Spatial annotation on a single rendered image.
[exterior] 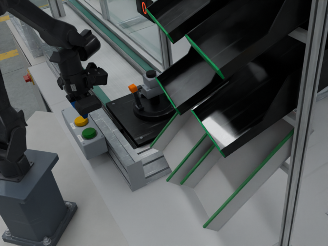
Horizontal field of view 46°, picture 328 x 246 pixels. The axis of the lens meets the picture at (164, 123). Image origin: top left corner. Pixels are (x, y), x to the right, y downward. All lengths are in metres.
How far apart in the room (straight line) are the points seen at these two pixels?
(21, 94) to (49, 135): 2.03
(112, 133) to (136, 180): 0.17
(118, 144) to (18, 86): 2.49
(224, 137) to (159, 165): 0.40
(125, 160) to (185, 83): 0.31
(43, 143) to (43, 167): 0.40
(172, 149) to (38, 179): 0.32
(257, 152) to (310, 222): 0.29
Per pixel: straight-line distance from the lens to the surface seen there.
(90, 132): 1.13
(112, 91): 1.39
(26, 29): 1.82
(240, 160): 0.82
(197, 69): 0.85
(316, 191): 1.09
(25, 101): 3.27
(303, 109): 0.66
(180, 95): 0.81
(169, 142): 0.98
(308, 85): 0.63
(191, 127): 0.94
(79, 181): 1.16
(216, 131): 0.72
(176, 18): 0.75
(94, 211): 1.07
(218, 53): 0.63
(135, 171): 1.04
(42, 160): 0.96
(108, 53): 1.64
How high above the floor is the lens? 1.66
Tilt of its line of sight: 39 degrees down
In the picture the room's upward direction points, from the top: 8 degrees counter-clockwise
